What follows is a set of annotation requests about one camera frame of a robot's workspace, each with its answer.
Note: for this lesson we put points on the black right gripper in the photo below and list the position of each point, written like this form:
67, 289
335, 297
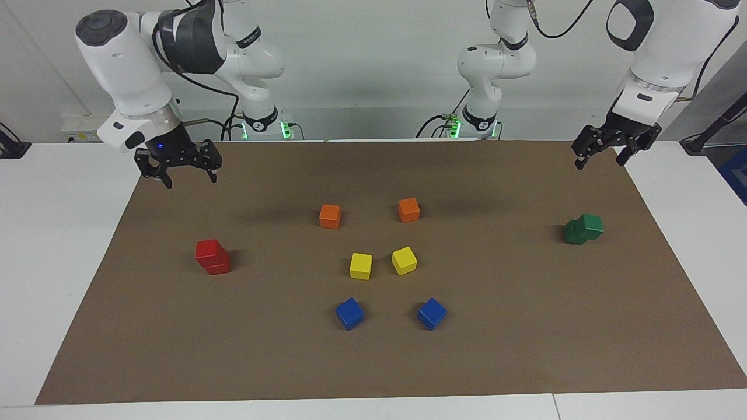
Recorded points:
175, 150

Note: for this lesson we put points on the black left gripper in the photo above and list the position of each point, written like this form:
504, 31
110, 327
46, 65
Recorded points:
621, 134

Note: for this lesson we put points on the green wooden cube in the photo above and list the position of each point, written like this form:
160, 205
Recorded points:
590, 224
573, 236

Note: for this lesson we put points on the red wooden cube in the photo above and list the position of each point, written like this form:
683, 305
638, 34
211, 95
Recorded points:
207, 251
220, 267

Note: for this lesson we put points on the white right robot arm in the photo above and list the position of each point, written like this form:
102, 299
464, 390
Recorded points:
128, 64

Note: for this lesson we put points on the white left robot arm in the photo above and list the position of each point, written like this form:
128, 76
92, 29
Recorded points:
671, 46

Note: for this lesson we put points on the black stand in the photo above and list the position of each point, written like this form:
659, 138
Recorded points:
694, 144

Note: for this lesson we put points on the white power strip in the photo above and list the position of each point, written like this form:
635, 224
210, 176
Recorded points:
87, 129

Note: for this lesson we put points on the blue crate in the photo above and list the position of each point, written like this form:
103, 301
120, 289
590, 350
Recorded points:
736, 175

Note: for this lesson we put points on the orange wooden cube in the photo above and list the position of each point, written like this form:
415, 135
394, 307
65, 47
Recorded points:
330, 216
408, 210

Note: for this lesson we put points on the black flat device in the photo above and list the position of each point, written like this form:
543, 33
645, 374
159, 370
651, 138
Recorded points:
11, 149

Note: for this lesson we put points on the brown table mat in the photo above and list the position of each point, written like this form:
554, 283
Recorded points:
175, 350

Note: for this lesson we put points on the yellow wooden cube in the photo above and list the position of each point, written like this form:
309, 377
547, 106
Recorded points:
360, 266
404, 260

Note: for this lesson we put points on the blue wooden cube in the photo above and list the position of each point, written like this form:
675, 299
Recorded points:
349, 313
432, 313

